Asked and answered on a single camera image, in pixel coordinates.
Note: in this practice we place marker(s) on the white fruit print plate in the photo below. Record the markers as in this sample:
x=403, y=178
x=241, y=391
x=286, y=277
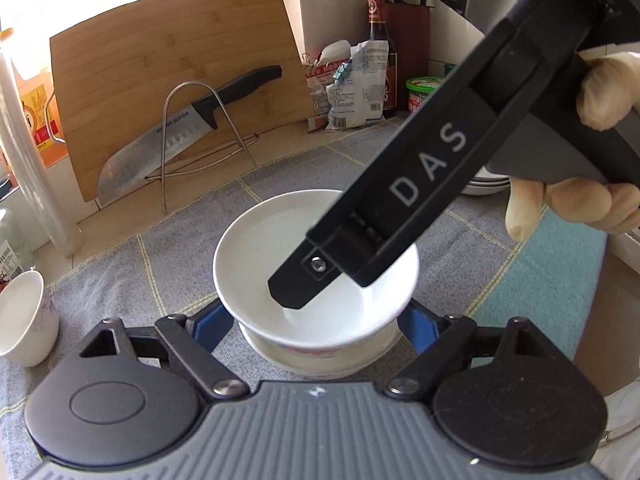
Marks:
x=477, y=192
x=480, y=186
x=487, y=176

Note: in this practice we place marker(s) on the tall plastic wrap roll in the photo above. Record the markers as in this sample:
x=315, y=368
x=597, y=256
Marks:
x=35, y=175

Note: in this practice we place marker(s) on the person's light clothing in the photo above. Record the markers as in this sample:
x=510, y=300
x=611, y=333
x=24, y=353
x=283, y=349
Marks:
x=625, y=440

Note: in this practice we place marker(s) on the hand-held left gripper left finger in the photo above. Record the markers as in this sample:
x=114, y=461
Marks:
x=212, y=325

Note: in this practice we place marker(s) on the white floral bowl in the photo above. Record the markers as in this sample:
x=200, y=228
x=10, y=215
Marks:
x=320, y=365
x=250, y=260
x=25, y=320

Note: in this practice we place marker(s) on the white blue printed bag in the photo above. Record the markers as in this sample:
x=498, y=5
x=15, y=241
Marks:
x=357, y=95

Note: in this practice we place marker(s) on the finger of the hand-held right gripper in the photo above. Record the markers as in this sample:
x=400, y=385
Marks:
x=292, y=292

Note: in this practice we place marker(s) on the brown knife block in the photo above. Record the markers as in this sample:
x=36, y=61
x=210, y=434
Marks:
x=407, y=50

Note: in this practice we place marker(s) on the orange cooking wine jug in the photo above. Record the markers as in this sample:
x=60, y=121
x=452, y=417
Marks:
x=37, y=125

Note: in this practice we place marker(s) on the bamboo cutting board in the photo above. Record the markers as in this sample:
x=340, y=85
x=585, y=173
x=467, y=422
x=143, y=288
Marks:
x=150, y=60

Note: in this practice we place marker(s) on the person's right hand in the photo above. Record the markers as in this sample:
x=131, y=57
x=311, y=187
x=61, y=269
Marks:
x=605, y=90

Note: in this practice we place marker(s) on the grey blue checked towel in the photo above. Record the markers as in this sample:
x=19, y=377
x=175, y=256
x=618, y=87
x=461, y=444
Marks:
x=150, y=260

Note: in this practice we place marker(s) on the red white food bag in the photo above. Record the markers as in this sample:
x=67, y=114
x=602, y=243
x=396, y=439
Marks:
x=315, y=95

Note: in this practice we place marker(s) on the dark soy sauce bottle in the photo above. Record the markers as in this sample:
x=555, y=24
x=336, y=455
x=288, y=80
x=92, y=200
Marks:
x=382, y=60

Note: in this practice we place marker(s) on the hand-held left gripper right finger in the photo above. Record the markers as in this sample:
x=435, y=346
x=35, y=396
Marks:
x=420, y=327

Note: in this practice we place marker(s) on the green lid sauce jar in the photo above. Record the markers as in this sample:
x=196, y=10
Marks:
x=420, y=92

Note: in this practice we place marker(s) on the teal binder clip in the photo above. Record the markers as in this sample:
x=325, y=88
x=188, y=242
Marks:
x=342, y=71

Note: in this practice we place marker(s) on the small green container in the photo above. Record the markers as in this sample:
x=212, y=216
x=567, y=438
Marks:
x=449, y=70

